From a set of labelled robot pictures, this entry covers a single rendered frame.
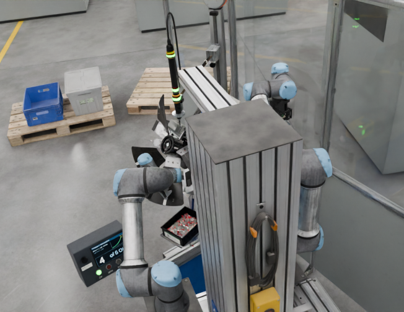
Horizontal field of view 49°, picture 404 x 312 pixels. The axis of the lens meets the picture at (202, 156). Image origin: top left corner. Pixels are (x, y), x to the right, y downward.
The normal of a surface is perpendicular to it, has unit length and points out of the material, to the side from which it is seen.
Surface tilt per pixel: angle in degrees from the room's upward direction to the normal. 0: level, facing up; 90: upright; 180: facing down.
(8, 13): 90
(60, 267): 0
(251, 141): 0
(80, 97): 95
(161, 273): 7
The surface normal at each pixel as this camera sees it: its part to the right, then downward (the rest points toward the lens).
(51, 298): -0.09, -0.80
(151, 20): 0.14, 0.58
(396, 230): -0.81, 0.40
